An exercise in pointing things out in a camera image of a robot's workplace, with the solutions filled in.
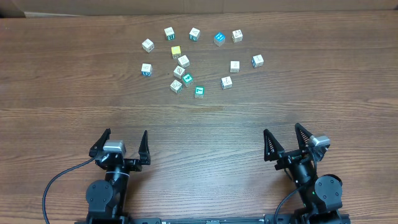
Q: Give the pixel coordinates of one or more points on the green 4 wooden block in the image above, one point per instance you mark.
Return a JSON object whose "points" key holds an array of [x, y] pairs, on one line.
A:
{"points": [[187, 79]]}

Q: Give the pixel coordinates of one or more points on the wooden block top left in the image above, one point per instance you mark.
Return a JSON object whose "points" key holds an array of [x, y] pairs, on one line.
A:
{"points": [[148, 45]]}

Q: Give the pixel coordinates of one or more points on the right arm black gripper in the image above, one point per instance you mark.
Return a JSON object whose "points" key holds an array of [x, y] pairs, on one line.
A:
{"points": [[292, 158]]}

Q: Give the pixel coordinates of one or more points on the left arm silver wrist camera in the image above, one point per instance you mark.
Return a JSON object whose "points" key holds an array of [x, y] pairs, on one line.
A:
{"points": [[117, 146]]}

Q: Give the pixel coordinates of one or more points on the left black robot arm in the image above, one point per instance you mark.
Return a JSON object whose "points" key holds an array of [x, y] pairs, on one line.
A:
{"points": [[106, 197]]}

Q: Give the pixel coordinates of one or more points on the blue top wooden block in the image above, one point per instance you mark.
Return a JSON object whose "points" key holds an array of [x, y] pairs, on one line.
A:
{"points": [[219, 39]]}

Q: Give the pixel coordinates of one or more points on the wooden block red K side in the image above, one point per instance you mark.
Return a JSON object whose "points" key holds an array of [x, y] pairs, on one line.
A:
{"points": [[179, 72]]}

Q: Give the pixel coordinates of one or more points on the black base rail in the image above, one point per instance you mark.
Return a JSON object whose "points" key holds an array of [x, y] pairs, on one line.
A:
{"points": [[211, 221]]}

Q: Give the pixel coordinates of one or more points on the plain wooden block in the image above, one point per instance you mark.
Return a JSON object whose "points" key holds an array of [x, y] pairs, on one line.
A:
{"points": [[183, 61], [234, 66]]}

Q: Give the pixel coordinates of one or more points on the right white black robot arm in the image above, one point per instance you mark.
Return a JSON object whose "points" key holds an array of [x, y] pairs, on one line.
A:
{"points": [[321, 196]]}

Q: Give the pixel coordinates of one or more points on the wooden elephant block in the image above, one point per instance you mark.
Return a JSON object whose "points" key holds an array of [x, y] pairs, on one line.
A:
{"points": [[176, 86]]}

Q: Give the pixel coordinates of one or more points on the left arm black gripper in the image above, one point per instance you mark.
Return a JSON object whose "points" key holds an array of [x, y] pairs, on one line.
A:
{"points": [[121, 162]]}

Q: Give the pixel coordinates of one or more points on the yellow top wooden block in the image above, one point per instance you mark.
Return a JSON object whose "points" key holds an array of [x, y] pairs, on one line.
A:
{"points": [[176, 52]]}

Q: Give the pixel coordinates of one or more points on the cardboard board at back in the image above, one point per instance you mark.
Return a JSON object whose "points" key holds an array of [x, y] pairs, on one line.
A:
{"points": [[23, 8]]}

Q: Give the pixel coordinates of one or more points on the green 7 wooden block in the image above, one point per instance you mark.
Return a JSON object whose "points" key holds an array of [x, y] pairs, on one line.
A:
{"points": [[199, 92]]}

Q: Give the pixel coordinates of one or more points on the wooden block blue T side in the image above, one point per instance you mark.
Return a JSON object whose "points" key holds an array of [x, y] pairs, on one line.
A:
{"points": [[226, 83]]}

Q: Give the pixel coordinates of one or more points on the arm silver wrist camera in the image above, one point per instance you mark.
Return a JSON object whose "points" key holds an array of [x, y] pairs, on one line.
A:
{"points": [[117, 146], [319, 146]]}

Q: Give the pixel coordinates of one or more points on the wooden block teal Q side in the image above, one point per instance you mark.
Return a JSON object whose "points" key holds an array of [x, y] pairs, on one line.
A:
{"points": [[194, 34]]}

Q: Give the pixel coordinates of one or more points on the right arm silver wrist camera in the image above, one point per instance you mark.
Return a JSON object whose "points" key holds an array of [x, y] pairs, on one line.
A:
{"points": [[319, 146]]}

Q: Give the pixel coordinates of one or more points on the wooden block top right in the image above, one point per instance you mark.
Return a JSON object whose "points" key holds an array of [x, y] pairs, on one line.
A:
{"points": [[237, 36]]}

